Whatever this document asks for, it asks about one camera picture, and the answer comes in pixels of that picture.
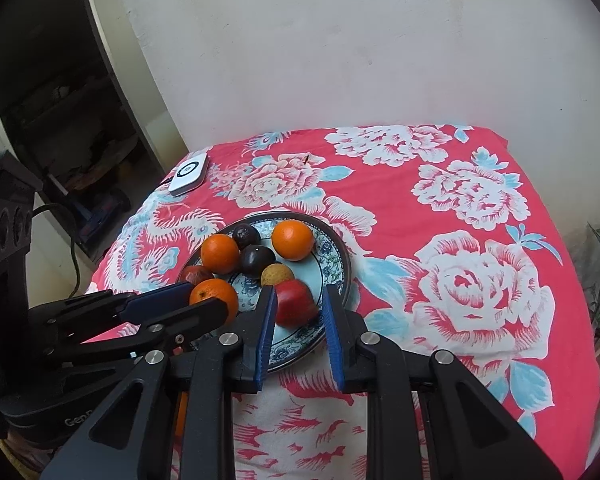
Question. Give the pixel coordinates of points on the yellow-brown round fruit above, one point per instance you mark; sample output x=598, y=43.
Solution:
x=275, y=274

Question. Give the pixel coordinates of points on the dark red apple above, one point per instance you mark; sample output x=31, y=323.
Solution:
x=195, y=275

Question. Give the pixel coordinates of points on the red floral tablecloth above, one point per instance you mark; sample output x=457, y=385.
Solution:
x=451, y=248

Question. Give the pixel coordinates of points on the dark plum fruit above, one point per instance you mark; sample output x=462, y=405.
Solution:
x=245, y=234

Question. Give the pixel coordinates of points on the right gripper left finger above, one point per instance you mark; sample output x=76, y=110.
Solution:
x=130, y=435

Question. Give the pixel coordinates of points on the blue white patterned plate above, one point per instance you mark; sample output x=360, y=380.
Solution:
x=328, y=264

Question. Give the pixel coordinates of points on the white square device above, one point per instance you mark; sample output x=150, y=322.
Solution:
x=189, y=175

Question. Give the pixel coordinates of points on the large orange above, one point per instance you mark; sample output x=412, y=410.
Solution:
x=181, y=419

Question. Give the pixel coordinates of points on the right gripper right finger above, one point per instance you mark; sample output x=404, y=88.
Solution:
x=427, y=416

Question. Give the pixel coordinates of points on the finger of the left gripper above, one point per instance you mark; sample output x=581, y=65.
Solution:
x=190, y=322
x=105, y=309

